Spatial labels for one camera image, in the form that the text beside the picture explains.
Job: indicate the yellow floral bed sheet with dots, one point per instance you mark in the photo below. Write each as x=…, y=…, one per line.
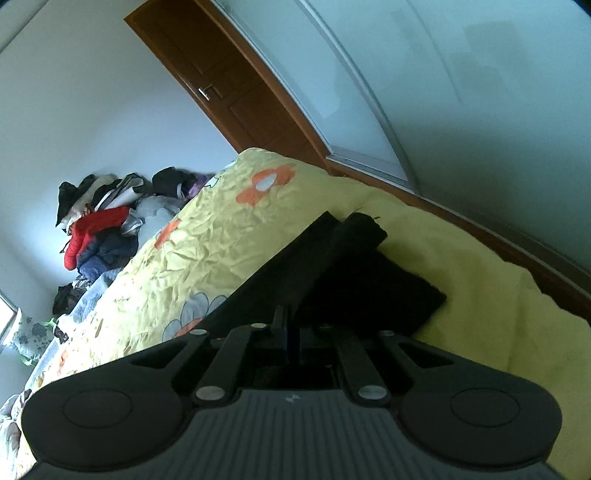
x=207, y=240

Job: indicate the frosted sliding wardrobe door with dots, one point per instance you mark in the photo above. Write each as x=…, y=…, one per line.
x=323, y=83
x=485, y=115

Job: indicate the dark crumpled clothing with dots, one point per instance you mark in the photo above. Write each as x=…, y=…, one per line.
x=67, y=297

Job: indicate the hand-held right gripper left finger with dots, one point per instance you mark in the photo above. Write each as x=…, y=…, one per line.
x=258, y=339

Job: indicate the navy puffer jacket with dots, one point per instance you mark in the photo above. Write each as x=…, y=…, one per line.
x=106, y=251

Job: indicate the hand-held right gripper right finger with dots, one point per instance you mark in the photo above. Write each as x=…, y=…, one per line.
x=347, y=356

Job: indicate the red puffer jacket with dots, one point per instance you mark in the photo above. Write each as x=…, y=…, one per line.
x=94, y=226

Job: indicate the grey floral quilt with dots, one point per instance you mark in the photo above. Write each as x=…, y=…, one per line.
x=92, y=295

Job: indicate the window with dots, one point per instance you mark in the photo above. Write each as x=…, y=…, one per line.
x=7, y=318

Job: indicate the purple cloth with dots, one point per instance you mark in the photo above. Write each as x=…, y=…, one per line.
x=196, y=188

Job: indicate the white and beige garment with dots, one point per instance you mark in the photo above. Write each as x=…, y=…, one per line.
x=117, y=194

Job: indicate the brown wooden bed frame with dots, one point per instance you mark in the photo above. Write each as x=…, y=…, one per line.
x=508, y=240

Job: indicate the brown wooden door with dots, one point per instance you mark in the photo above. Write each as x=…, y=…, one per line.
x=221, y=60

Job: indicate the grey garment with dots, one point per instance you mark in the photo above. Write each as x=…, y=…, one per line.
x=154, y=207

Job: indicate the floral pillow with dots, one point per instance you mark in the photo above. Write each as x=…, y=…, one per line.
x=34, y=339

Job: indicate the black hooded garment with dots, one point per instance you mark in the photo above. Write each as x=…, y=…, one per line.
x=69, y=196

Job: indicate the plain yellow blanket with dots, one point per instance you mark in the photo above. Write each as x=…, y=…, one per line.
x=485, y=300

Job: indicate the black pants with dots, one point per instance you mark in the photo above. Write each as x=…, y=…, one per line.
x=369, y=286

